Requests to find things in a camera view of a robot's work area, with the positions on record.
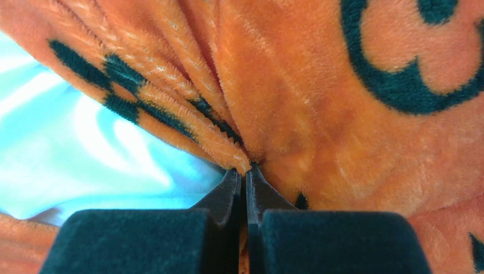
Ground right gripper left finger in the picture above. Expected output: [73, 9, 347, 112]
[41, 170, 241, 273]

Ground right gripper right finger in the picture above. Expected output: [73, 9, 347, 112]
[245, 164, 431, 273]

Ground orange patterned pillowcase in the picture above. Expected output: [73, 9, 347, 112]
[1, 1, 483, 273]

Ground white pillow insert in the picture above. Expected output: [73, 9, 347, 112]
[1, 34, 224, 226]

